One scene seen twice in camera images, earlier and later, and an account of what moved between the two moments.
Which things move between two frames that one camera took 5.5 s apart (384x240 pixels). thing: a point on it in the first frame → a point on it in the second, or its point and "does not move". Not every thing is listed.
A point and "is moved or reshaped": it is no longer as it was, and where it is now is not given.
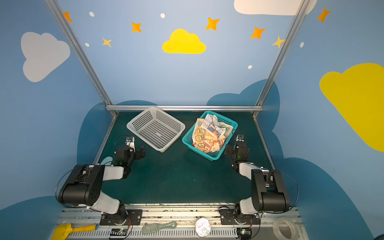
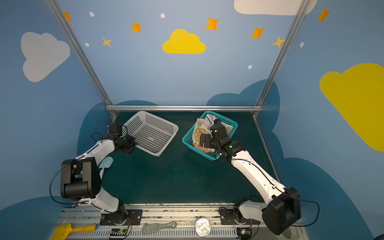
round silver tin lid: (202, 227) does not move
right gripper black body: (229, 150) → (208, 140)
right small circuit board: (245, 233) does not move
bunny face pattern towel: (202, 142) does not move
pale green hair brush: (152, 228) does not move
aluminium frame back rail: (186, 108) does not move
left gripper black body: (139, 152) → (128, 144)
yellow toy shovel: (62, 231) does not move
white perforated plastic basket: (156, 128) is moved or reshaped
